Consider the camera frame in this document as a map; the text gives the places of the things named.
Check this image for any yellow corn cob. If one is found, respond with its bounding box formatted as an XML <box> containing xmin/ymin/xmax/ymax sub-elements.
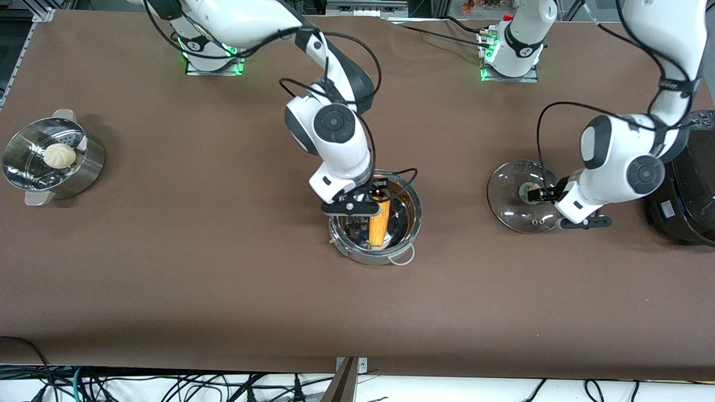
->
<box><xmin>368</xmin><ymin>200</ymin><xmax>392</xmax><ymax>250</ymax></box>

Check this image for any glass pot lid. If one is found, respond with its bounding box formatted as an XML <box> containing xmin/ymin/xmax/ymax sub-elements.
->
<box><xmin>487</xmin><ymin>160</ymin><xmax>563</xmax><ymax>235</ymax></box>

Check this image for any stainless steel pot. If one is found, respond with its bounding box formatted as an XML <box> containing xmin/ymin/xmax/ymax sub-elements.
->
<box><xmin>327</xmin><ymin>167</ymin><xmax>423</xmax><ymax>266</ymax></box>

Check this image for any steel steamer pot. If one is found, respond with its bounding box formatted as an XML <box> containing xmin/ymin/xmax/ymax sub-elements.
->
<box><xmin>2</xmin><ymin>109</ymin><xmax>106</xmax><ymax>207</ymax></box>

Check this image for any black rice cooker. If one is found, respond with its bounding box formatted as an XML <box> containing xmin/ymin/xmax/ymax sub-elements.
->
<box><xmin>645</xmin><ymin>110</ymin><xmax>715</xmax><ymax>248</ymax></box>

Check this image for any brown table cover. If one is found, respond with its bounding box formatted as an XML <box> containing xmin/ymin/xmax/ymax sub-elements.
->
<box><xmin>0</xmin><ymin>9</ymin><xmax>715</xmax><ymax>381</ymax></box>

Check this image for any grey metal box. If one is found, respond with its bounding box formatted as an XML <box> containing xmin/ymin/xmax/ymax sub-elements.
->
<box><xmin>326</xmin><ymin>0</ymin><xmax>410</xmax><ymax>18</ymax></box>

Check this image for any white steamed bun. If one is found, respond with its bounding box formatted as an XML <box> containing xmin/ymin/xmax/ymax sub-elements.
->
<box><xmin>44</xmin><ymin>143</ymin><xmax>78</xmax><ymax>170</ymax></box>

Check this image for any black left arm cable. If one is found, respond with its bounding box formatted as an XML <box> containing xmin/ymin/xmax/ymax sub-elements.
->
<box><xmin>536</xmin><ymin>0</ymin><xmax>702</xmax><ymax>192</ymax></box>

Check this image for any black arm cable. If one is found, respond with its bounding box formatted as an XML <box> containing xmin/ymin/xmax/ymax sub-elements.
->
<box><xmin>142</xmin><ymin>0</ymin><xmax>420</xmax><ymax>203</ymax></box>
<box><xmin>536</xmin><ymin>0</ymin><xmax>702</xmax><ymax>192</ymax></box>

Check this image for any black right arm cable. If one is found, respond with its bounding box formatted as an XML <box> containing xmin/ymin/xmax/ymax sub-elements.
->
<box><xmin>142</xmin><ymin>0</ymin><xmax>420</xmax><ymax>203</ymax></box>

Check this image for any black table cable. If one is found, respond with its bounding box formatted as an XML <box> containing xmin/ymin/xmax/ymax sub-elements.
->
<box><xmin>389</xmin><ymin>23</ymin><xmax>485</xmax><ymax>49</ymax></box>
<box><xmin>444</xmin><ymin>15</ymin><xmax>489</xmax><ymax>35</ymax></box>

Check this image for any small metal table bracket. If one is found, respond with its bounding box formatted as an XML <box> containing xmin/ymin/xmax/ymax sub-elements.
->
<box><xmin>335</xmin><ymin>357</ymin><xmax>369</xmax><ymax>374</ymax></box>

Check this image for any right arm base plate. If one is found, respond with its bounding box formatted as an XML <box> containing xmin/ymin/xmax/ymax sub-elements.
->
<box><xmin>185</xmin><ymin>25</ymin><xmax>247</xmax><ymax>76</ymax></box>

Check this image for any aluminium frame rail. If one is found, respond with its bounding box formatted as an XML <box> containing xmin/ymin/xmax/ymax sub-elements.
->
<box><xmin>0</xmin><ymin>8</ymin><xmax>56</xmax><ymax>109</ymax></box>

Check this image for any black looped floor cable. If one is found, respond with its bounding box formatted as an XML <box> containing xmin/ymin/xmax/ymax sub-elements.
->
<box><xmin>0</xmin><ymin>336</ymin><xmax>54</xmax><ymax>402</ymax></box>

